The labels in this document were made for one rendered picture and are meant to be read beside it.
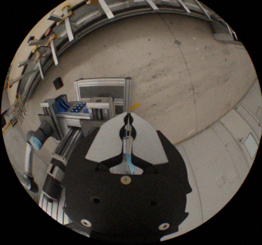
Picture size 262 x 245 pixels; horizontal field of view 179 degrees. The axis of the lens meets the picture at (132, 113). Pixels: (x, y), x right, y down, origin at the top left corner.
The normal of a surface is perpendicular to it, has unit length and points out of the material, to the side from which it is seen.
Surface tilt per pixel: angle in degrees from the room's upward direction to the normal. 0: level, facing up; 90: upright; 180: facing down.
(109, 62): 0
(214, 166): 90
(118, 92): 0
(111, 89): 0
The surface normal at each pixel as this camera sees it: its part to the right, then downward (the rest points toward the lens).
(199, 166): -0.45, -0.77
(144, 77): 0.00, 0.50
